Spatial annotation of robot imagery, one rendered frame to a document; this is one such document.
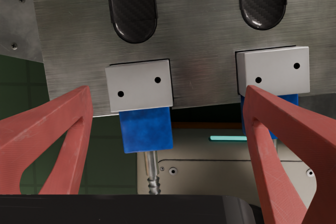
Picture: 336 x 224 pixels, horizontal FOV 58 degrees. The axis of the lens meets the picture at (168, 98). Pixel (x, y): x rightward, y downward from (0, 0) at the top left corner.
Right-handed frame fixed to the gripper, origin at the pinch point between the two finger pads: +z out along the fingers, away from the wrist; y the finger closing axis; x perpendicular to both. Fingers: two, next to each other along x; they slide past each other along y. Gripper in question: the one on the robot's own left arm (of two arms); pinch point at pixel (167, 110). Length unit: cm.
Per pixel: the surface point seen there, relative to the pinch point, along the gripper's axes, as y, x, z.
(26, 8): 14.3, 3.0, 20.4
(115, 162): 20, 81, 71
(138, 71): 2.3, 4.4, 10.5
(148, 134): 1.7, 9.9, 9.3
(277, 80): -8.5, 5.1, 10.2
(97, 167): 27, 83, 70
